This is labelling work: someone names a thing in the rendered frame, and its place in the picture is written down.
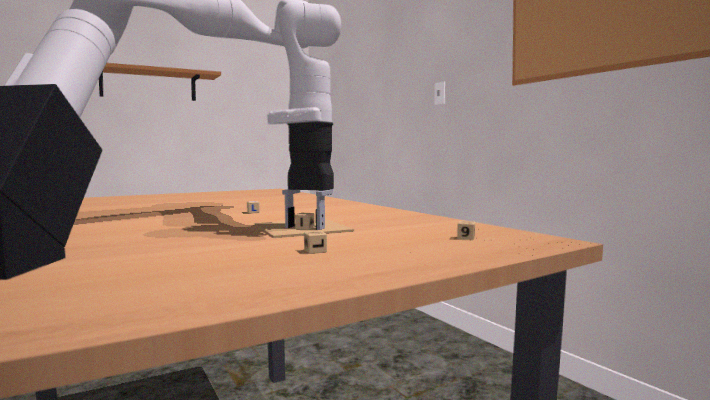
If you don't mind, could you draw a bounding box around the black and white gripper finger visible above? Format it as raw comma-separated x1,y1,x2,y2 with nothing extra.
316,189,333,230
282,189,300,228

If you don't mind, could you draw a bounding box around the beige letter block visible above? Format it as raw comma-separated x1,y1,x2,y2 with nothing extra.
304,231,327,254
295,213,315,230
457,221,475,240
247,201,260,213

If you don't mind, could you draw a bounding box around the tan square mat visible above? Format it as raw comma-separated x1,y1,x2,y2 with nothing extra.
254,219,354,238

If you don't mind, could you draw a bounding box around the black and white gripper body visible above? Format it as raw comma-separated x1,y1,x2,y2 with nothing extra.
267,91,334,191

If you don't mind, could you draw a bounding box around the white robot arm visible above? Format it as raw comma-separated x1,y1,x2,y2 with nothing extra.
4,0,341,117

